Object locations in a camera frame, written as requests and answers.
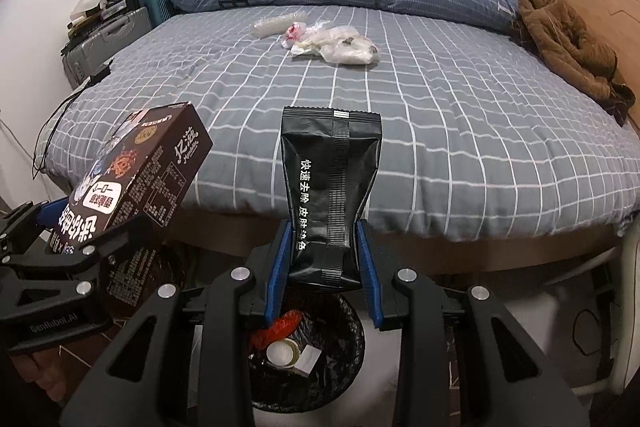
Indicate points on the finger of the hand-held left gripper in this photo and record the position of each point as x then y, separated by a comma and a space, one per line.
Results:
50, 212
100, 252

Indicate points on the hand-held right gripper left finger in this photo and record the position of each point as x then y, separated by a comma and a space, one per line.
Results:
277, 277

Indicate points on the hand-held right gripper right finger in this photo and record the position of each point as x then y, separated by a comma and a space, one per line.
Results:
367, 277

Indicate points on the red plastic bag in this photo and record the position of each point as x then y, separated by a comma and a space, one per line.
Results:
280, 324

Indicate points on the yellow tape roll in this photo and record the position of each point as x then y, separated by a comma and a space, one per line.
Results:
282, 354

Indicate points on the black trash bin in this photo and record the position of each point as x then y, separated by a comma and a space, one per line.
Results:
340, 357

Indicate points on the small white box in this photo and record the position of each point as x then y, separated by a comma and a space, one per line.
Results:
307, 359

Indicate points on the brown cookie box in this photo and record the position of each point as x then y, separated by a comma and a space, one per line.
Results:
150, 157

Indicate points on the black packet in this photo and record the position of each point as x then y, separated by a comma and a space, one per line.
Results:
330, 167

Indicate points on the large clear plastic bag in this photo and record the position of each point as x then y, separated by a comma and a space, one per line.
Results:
355, 49

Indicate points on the small clear plastic bag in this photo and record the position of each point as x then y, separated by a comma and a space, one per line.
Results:
317, 39

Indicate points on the white and red wrapper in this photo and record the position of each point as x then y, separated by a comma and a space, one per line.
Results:
294, 34

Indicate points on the crushed clear plastic bottle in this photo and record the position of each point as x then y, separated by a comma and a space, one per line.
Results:
270, 27

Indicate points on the person's left hand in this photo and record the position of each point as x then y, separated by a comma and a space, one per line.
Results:
35, 372

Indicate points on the grey checked bed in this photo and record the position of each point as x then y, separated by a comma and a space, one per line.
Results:
450, 132

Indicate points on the grey suitcase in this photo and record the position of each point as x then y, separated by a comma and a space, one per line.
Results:
105, 42

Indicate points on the white rounded appliance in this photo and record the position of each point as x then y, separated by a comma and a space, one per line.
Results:
90, 2

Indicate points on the teal suitcase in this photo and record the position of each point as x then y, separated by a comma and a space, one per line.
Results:
155, 2

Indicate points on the white chair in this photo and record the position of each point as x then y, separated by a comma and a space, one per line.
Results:
627, 332

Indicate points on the brown jacket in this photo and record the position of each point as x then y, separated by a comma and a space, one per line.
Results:
560, 37

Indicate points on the wooden headboard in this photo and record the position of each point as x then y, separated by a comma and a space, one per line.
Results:
600, 7

